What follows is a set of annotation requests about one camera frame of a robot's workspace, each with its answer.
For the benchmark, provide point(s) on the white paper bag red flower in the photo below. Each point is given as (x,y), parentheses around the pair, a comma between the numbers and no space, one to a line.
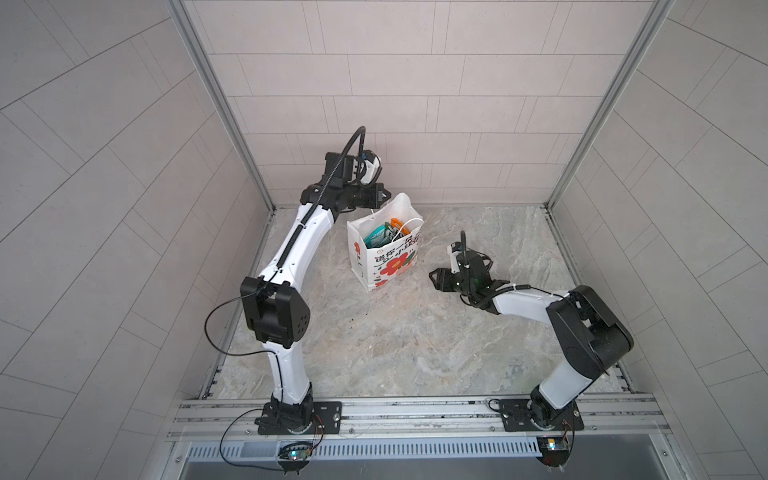
(375,267)

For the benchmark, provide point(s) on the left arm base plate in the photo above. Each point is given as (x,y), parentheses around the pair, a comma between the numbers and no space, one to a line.
(279,418)

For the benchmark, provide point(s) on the green yellow Fox's candy packet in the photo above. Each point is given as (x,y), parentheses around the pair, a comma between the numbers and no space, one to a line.
(381,236)

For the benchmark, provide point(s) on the left circuit board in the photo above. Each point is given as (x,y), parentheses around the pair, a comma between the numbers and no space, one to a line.
(296,452)

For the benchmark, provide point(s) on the aluminium mounting rail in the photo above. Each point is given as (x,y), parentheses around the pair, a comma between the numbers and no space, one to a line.
(415,417)

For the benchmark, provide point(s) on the circuit board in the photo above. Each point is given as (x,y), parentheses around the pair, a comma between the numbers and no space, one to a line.
(296,452)
(555,451)

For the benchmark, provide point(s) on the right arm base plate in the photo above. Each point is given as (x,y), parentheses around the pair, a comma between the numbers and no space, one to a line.
(530,415)

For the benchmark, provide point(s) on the right circuit board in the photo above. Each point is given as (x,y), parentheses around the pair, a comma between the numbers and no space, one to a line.
(555,451)

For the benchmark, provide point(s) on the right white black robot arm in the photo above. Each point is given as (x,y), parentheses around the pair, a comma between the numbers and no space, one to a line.
(591,336)

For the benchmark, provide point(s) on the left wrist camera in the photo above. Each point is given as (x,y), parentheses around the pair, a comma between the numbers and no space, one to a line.
(371,168)

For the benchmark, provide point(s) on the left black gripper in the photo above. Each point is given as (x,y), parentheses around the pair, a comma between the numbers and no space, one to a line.
(372,200)

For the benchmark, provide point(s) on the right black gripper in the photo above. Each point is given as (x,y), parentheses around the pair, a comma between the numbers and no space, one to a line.
(442,276)

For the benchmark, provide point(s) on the orange pink Fox's candy packet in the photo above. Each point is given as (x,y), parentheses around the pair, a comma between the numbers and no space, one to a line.
(398,228)

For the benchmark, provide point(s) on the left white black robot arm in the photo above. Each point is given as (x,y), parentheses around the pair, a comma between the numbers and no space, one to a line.
(273,305)

